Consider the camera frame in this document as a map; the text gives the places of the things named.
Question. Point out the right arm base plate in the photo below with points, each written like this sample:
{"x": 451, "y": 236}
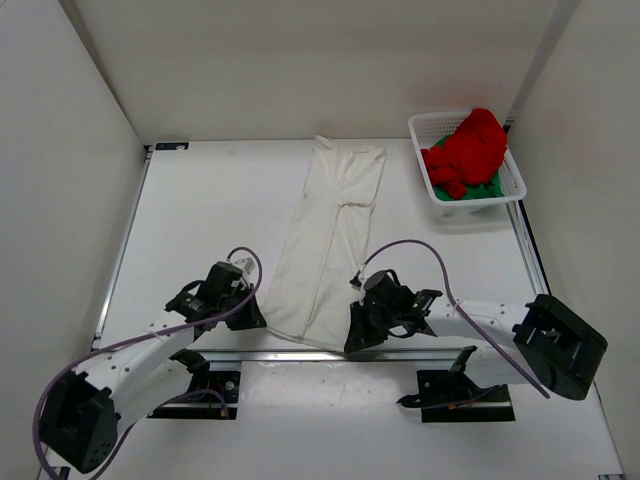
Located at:
{"x": 451, "y": 397}

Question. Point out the green t shirt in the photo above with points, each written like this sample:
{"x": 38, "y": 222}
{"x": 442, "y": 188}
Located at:
{"x": 464, "y": 168}

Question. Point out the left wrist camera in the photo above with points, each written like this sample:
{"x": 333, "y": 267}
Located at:
{"x": 246, "y": 265}

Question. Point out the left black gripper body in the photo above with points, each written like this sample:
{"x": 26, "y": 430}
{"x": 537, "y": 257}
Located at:
{"x": 243, "y": 317}

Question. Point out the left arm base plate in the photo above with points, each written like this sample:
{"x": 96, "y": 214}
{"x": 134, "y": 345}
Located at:
{"x": 210, "y": 396}

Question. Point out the aluminium table rail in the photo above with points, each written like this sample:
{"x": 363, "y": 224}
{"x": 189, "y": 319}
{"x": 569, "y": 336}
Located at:
{"x": 284, "y": 356}

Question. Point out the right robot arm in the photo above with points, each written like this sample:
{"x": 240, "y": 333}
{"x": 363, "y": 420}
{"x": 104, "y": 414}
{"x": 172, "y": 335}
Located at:
{"x": 543, "y": 339}

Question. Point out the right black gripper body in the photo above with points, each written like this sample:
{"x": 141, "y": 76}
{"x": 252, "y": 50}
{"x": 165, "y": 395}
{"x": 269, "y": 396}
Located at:
{"x": 374, "y": 322}

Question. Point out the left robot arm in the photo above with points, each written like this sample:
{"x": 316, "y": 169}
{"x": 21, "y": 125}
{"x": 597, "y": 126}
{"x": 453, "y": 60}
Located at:
{"x": 89, "y": 407}

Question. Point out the blue label sticker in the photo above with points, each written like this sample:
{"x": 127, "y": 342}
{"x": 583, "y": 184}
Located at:
{"x": 171, "y": 146}

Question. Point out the white t shirt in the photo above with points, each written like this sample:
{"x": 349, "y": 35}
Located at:
{"x": 309, "y": 296}

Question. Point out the white plastic basket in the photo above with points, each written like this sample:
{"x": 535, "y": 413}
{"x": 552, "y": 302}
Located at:
{"x": 427, "y": 129}

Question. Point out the red t shirt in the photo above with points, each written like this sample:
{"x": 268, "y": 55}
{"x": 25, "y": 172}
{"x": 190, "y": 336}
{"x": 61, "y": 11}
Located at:
{"x": 483, "y": 125}

